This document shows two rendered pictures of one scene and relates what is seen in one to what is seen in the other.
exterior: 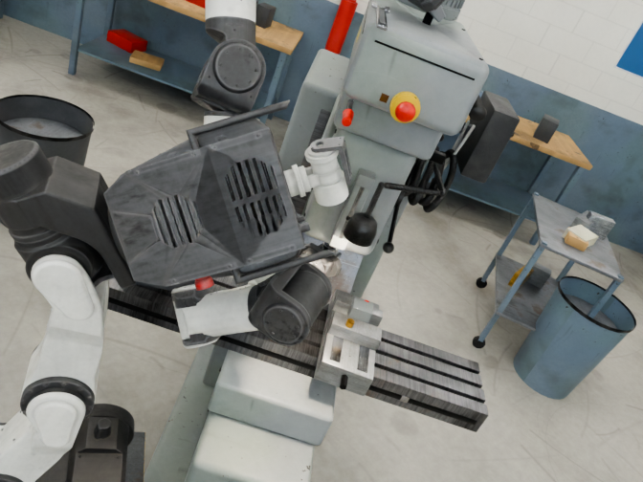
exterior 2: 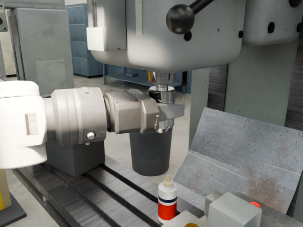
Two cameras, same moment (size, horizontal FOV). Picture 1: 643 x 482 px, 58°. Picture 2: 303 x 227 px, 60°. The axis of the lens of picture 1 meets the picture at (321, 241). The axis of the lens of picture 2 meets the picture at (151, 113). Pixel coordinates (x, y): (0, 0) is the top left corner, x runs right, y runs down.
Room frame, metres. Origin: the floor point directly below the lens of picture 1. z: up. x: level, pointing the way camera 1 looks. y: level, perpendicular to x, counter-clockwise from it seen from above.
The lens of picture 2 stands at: (1.09, -0.37, 1.37)
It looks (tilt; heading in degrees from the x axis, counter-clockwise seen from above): 18 degrees down; 52
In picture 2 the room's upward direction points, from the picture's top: straight up
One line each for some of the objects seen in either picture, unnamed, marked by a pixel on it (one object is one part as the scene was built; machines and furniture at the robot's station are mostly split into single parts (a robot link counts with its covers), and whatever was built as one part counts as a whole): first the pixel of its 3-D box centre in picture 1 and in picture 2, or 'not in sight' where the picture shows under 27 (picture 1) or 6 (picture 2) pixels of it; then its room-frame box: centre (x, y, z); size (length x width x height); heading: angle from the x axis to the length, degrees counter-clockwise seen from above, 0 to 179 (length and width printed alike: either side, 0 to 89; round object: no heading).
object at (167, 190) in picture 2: not in sight; (167, 197); (1.42, -0.01, 1.02); 0.04 x 0.04 x 0.11
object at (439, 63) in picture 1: (410, 54); not in sight; (1.40, -0.03, 1.81); 0.47 x 0.26 x 0.16; 6
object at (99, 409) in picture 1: (99, 430); not in sight; (1.13, 0.40, 0.50); 0.20 x 0.05 x 0.20; 115
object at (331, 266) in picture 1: (312, 267); (111, 113); (1.30, 0.00, 1.23); 0.13 x 0.12 x 0.10; 75
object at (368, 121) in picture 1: (389, 103); not in sight; (1.43, -0.03, 1.68); 0.34 x 0.24 x 0.10; 6
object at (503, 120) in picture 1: (486, 137); not in sight; (1.72, -0.33, 1.62); 0.20 x 0.09 x 0.21; 6
